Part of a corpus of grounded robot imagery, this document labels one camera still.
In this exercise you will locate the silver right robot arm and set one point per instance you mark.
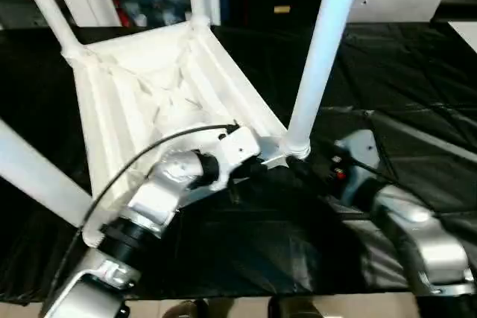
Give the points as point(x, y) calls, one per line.
point(421, 228)

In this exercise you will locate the black mat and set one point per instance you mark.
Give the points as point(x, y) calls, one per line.
point(261, 240)

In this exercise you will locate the dark left robot leg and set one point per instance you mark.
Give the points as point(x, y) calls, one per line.
point(186, 308)

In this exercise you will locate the white flat panel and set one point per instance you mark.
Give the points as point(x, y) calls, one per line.
point(466, 33)

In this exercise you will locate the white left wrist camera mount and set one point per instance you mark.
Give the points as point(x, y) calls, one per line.
point(238, 146)

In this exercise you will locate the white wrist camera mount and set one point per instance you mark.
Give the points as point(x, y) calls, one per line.
point(361, 146)
point(238, 146)

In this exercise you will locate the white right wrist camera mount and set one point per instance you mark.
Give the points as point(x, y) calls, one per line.
point(361, 146)

